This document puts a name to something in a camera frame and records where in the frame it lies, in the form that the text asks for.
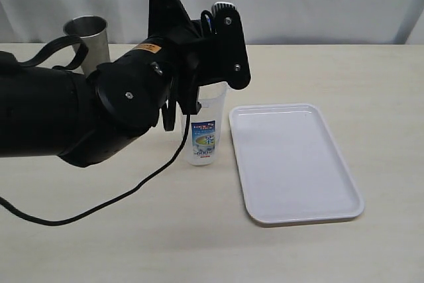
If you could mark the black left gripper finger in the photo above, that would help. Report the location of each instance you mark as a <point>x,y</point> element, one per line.
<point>232,59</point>

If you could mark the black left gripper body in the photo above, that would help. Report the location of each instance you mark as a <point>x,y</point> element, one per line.
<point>195,79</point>

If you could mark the stainless steel cup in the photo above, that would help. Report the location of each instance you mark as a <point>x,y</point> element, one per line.
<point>92,29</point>

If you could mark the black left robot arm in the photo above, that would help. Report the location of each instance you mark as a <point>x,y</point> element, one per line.
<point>85,120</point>

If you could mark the clear plastic tall container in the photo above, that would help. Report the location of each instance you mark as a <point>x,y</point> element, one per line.
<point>202,143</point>

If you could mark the white rectangular plastic tray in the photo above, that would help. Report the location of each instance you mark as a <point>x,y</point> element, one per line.
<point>290,168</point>

